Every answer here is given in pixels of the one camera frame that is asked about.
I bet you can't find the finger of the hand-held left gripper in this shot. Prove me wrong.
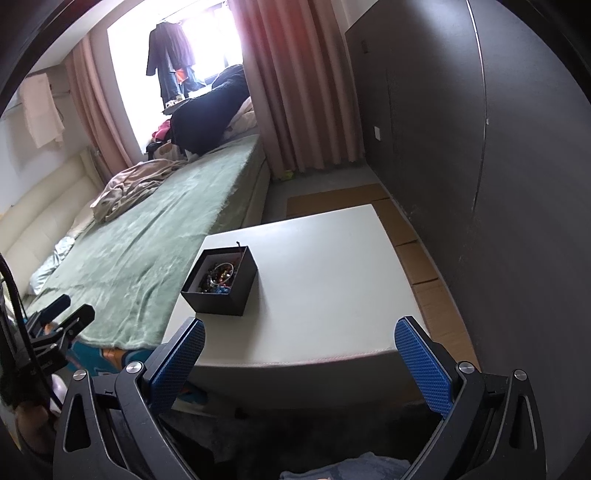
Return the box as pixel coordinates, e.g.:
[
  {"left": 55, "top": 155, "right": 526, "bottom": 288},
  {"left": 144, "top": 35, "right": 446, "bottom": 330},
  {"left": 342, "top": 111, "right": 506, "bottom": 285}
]
[
  {"left": 29, "top": 304, "right": 96, "bottom": 371},
  {"left": 27, "top": 294, "right": 72, "bottom": 325}
]

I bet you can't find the pink pleated curtain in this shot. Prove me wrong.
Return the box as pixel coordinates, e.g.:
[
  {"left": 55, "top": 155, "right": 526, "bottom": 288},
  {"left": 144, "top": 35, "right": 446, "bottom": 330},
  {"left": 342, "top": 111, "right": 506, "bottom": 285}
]
[
  {"left": 228, "top": 0, "right": 366, "bottom": 175},
  {"left": 64, "top": 34, "right": 145, "bottom": 182}
]

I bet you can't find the black braided cable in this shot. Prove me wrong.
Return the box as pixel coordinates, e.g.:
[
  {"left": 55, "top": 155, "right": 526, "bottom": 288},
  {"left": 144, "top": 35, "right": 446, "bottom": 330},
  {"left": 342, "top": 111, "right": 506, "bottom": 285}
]
[{"left": 0, "top": 251, "right": 61, "bottom": 411}]

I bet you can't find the white low table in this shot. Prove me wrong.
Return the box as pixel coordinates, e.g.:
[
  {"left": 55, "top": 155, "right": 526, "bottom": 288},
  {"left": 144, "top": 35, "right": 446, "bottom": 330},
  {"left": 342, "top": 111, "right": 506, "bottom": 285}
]
[{"left": 159, "top": 203, "right": 432, "bottom": 409}]

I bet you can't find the bright window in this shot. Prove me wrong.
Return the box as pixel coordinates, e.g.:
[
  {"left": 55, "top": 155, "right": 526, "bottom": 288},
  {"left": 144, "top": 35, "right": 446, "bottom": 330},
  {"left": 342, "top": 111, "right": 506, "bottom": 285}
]
[{"left": 107, "top": 0, "right": 246, "bottom": 154}]

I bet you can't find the hanging dark jacket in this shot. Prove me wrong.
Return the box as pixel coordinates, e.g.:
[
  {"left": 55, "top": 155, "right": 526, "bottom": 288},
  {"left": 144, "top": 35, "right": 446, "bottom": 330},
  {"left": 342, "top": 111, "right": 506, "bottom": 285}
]
[{"left": 146, "top": 21, "right": 207, "bottom": 100}]

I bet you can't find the cream padded headboard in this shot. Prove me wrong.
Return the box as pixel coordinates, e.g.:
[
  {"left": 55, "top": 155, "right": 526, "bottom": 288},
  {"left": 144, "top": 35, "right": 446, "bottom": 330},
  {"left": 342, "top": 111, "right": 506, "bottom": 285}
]
[{"left": 0, "top": 150, "right": 108, "bottom": 296}]

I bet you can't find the black and green bead bracelet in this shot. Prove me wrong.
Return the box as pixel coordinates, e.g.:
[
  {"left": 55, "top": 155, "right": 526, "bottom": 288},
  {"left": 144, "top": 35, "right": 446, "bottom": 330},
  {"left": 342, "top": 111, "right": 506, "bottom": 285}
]
[{"left": 198, "top": 263, "right": 218, "bottom": 292}]

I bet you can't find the black jewelry box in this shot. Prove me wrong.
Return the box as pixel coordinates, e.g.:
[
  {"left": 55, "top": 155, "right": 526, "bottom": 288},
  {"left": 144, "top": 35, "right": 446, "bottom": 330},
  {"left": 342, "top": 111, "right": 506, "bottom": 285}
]
[{"left": 180, "top": 246, "right": 258, "bottom": 317}]

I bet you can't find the cream bed base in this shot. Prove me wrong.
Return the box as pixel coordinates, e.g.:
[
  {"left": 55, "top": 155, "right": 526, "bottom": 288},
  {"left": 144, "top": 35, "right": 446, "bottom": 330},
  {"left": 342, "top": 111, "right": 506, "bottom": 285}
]
[{"left": 240, "top": 134, "right": 274, "bottom": 228}]

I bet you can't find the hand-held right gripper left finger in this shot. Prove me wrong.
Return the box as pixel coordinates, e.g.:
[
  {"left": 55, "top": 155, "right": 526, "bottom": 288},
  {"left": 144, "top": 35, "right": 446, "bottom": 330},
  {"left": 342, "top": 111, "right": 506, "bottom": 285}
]
[{"left": 52, "top": 316, "right": 207, "bottom": 480}]

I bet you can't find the beige crumpled blanket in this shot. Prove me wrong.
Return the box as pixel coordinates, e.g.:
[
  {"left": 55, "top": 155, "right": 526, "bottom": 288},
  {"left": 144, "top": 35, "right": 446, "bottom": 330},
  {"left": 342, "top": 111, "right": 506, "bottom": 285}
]
[{"left": 90, "top": 158, "right": 191, "bottom": 223}]

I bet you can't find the blue denim cloth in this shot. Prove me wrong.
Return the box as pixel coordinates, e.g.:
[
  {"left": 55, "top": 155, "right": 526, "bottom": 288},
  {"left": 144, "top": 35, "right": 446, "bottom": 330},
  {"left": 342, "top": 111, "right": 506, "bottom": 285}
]
[{"left": 279, "top": 451, "right": 417, "bottom": 480}]

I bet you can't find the pile of dark clothes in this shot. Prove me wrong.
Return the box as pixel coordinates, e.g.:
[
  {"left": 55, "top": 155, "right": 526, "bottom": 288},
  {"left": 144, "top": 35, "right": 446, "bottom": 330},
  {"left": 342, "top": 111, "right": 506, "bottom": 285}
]
[{"left": 168, "top": 64, "right": 253, "bottom": 156}]

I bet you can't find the hanging white towel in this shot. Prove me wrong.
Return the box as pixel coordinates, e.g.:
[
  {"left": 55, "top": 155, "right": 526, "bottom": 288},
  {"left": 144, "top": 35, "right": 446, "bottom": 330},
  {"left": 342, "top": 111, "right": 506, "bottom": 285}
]
[{"left": 20, "top": 72, "right": 66, "bottom": 149}]

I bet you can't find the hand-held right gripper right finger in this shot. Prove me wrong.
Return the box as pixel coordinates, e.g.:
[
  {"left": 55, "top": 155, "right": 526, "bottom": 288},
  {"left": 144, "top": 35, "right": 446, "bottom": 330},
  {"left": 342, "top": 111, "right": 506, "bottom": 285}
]
[{"left": 394, "top": 315, "right": 548, "bottom": 480}]

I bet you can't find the white pillow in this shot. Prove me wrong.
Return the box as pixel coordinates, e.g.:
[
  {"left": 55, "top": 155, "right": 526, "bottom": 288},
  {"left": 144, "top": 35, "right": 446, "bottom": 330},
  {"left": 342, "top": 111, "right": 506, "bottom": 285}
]
[{"left": 30, "top": 235, "right": 78, "bottom": 296}]

